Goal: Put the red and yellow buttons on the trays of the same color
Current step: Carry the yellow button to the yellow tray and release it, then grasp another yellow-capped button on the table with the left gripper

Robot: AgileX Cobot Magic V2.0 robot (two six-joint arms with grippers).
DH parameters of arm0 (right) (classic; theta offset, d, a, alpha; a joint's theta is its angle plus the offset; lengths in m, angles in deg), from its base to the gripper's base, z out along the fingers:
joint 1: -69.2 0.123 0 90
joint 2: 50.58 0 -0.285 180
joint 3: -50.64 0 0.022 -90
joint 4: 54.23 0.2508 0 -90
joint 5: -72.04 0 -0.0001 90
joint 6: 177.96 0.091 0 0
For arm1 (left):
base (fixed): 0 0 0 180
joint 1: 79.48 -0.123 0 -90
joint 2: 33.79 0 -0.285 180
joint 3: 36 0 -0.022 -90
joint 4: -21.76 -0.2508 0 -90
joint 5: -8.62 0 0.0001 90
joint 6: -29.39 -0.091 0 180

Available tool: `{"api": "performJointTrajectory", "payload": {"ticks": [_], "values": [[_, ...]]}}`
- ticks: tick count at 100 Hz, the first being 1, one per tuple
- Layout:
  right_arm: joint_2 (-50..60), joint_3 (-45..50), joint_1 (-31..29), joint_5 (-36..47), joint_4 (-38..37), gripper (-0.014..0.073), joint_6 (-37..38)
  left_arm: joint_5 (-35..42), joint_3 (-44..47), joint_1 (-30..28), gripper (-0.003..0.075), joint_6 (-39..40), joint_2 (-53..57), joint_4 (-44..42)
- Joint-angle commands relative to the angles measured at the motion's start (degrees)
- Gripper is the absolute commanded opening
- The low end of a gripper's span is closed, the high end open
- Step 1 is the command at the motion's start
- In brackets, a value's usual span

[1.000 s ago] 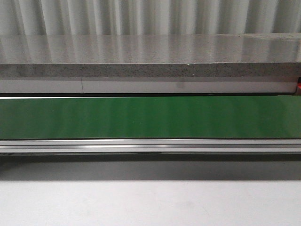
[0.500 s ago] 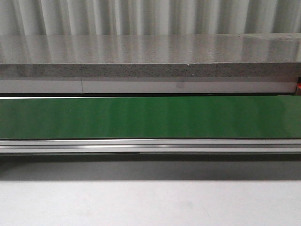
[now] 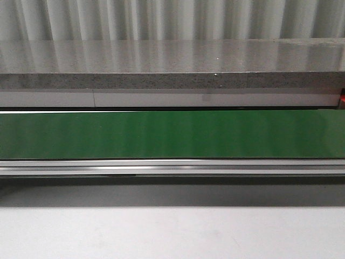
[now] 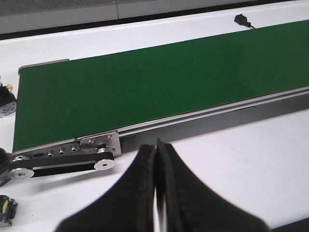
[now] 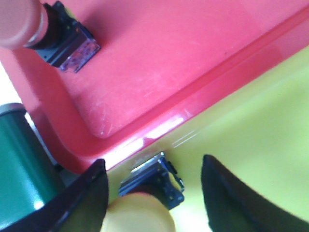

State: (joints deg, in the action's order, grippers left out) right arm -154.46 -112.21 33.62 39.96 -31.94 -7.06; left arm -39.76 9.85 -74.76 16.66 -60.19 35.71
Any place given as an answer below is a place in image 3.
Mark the white pleated curtain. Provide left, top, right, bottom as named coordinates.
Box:
left=1, top=1, right=344, bottom=40

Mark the green conveyor belt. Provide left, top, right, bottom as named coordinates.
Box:
left=1, top=110, right=344, bottom=160

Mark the grey stone counter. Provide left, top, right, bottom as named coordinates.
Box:
left=1, top=38, right=344, bottom=110

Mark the aluminium conveyor frame rail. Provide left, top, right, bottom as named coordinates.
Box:
left=1, top=159, right=344, bottom=186

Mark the red plastic bin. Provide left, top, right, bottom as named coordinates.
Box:
left=338, top=88, right=345, bottom=110

